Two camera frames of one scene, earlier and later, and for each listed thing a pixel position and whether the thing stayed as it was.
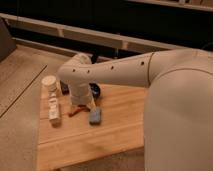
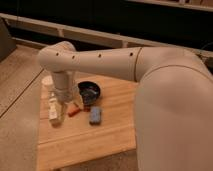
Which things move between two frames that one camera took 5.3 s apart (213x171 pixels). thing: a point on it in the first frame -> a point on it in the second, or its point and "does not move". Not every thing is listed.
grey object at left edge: (7, 44) does not move
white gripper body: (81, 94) -> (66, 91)
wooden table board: (75, 141) does not move
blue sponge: (95, 116) does not move
